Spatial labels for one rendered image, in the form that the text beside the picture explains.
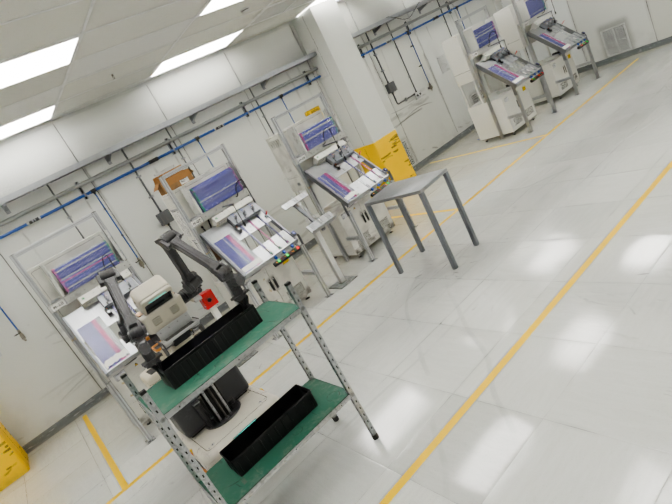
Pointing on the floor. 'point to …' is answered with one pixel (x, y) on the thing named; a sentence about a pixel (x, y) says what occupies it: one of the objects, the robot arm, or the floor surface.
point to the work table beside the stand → (424, 207)
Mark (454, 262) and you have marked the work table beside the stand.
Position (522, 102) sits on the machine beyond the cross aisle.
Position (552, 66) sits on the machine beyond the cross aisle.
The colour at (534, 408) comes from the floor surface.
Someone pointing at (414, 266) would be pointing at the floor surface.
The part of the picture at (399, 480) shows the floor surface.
